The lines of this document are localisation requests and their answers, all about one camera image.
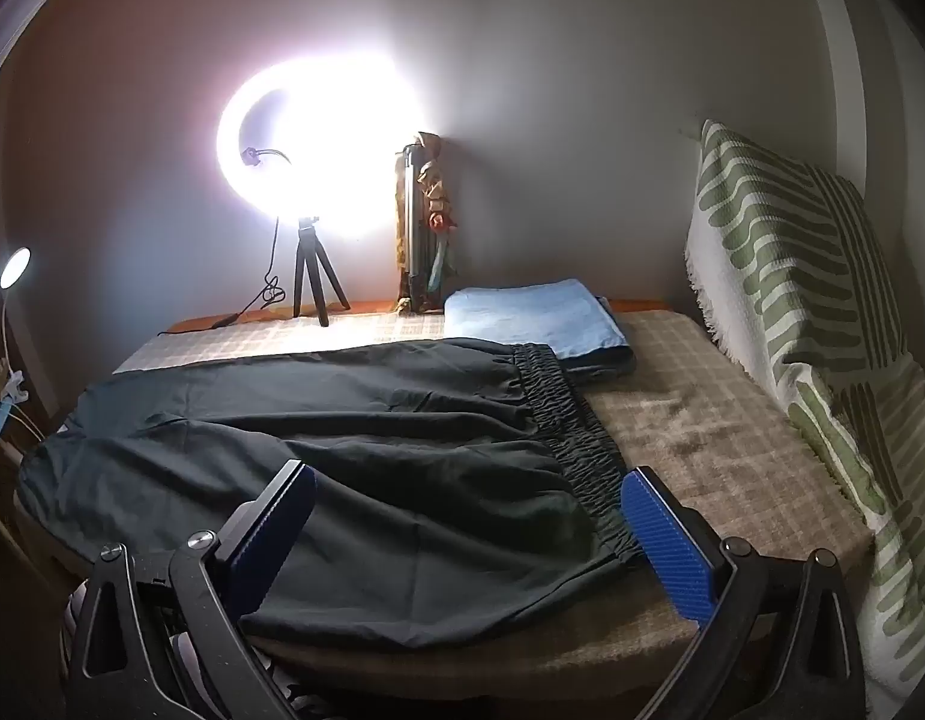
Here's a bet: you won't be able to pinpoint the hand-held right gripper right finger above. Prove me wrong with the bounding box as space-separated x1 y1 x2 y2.
619 465 869 720

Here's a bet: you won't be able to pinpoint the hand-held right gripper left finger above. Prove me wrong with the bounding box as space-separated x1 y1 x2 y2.
63 459 318 720

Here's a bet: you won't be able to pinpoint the black pants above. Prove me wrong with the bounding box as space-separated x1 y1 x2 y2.
16 337 643 650

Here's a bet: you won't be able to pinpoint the beige checked blanket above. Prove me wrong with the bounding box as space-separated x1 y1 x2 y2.
113 307 876 698

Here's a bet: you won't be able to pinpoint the folded dark cloth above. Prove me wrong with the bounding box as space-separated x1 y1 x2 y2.
558 349 637 385

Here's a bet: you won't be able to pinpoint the small black tripod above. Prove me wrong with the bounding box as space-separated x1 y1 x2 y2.
292 217 352 328

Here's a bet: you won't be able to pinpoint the folded light blue cloth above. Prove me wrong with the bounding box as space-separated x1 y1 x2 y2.
443 279 628 361

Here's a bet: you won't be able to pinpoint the green patterned white blanket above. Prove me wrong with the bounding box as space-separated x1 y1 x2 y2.
683 118 925 720

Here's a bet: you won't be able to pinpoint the folded silver tripod stand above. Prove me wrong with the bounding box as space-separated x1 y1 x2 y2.
393 142 435 314

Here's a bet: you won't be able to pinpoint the white clip lamp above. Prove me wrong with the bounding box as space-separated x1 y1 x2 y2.
0 246 34 406

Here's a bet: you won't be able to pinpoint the black power cable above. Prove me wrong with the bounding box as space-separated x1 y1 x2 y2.
158 217 285 336

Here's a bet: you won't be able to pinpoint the ring light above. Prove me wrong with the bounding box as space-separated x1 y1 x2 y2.
218 52 426 241

